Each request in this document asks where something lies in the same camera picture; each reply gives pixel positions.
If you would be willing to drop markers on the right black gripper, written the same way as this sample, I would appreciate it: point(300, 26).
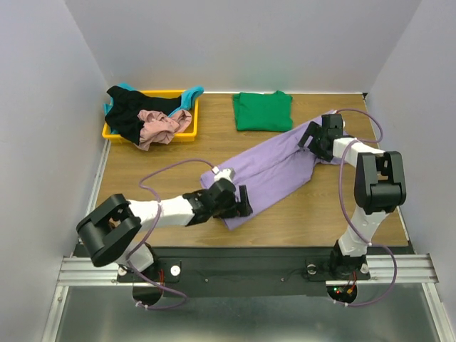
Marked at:
point(315, 139)

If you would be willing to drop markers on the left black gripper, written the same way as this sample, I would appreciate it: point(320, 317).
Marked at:
point(242, 209)

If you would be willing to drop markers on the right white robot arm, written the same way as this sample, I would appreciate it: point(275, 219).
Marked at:
point(379, 188)

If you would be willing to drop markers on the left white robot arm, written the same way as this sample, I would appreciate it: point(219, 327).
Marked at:
point(108, 231)

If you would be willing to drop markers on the folded green t shirt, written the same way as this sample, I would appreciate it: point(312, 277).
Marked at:
point(263, 112)

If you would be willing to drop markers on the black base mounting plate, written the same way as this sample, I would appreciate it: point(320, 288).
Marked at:
point(264, 271)

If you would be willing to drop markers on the yellow plastic bin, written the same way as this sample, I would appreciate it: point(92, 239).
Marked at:
point(187, 136)

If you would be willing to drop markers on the pink t shirt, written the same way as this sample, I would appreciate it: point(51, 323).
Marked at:
point(160, 128)

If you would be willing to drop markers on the teal t shirt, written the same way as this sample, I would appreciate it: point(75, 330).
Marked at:
point(188, 98)

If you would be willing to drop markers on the black t shirt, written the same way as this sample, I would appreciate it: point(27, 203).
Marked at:
point(123, 116)

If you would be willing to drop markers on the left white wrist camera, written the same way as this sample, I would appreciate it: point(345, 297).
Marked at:
point(223, 174)

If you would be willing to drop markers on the left side aluminium rail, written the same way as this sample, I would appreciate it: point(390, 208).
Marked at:
point(98, 178)

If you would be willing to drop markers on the aluminium frame rail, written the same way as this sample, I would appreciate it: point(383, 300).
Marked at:
point(85, 272)

